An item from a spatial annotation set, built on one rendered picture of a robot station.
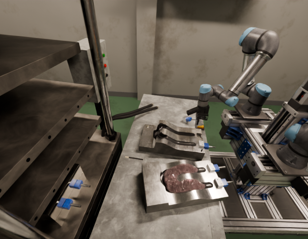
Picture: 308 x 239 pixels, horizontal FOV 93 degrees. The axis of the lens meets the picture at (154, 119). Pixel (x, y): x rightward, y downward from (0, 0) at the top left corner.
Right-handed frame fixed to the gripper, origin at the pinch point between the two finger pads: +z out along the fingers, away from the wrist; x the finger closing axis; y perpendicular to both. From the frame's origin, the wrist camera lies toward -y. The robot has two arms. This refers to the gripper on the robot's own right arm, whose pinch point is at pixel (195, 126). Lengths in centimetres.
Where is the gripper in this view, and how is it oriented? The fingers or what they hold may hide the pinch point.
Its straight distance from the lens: 127.0
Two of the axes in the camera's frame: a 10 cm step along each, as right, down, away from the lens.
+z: 0.2, 8.4, 5.5
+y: 9.9, 0.6, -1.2
